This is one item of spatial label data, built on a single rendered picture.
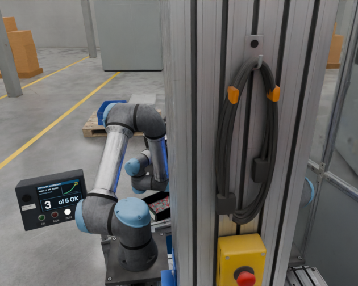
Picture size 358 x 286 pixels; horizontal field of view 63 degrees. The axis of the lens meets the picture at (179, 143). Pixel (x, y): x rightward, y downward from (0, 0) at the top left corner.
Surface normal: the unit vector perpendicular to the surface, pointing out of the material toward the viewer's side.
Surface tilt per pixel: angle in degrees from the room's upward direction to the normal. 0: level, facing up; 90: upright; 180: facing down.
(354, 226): 90
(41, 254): 0
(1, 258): 0
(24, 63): 90
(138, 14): 90
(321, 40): 90
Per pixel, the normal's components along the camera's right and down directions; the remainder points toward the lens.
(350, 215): -0.94, 0.17
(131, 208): 0.10, -0.88
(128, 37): -0.10, 0.44
